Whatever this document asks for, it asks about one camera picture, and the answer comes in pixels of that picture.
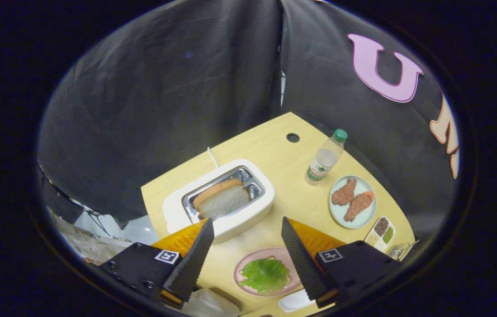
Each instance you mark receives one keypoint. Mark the pale green plate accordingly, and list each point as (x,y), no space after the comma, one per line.
(338,214)

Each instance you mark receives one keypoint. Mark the pink plate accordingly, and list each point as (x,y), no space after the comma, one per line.
(252,262)

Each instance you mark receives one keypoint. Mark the white divided bean dish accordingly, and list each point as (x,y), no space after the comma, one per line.
(378,242)

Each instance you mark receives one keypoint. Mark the white oval plate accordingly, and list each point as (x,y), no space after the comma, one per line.
(294,301)

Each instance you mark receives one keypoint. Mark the black backdrop cloth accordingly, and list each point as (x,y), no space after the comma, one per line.
(164,110)

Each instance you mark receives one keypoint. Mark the orange carrot slice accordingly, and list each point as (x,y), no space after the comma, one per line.
(369,194)

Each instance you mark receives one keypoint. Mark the green lettuce leaf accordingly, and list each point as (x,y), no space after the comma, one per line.
(266,275)

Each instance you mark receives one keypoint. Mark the white toaster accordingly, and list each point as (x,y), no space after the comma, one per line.
(248,215)

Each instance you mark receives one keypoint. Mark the clear utensil holder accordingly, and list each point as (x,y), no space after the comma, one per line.
(400,250)

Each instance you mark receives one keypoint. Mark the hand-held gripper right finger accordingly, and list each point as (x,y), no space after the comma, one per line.
(303,264)

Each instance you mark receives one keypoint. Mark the plain white bread slice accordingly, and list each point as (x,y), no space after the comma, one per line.
(224,200)

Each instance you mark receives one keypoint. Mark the brown meat piece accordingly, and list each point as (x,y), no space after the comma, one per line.
(344,192)
(357,207)

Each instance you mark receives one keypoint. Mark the person's beige clothing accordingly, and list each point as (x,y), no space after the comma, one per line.
(94,248)

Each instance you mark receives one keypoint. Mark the clear water bottle green cap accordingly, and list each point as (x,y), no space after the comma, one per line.
(324,160)

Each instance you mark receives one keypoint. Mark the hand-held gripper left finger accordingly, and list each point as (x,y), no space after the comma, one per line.
(193,264)

